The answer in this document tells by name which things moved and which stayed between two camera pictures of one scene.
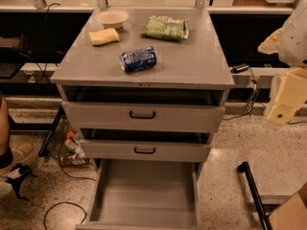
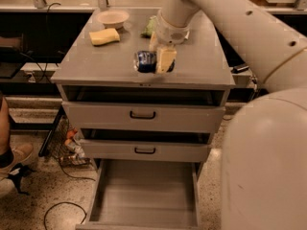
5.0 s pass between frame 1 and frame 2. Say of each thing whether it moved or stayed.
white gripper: moved
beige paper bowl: stayed
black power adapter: stayed
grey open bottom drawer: stayed
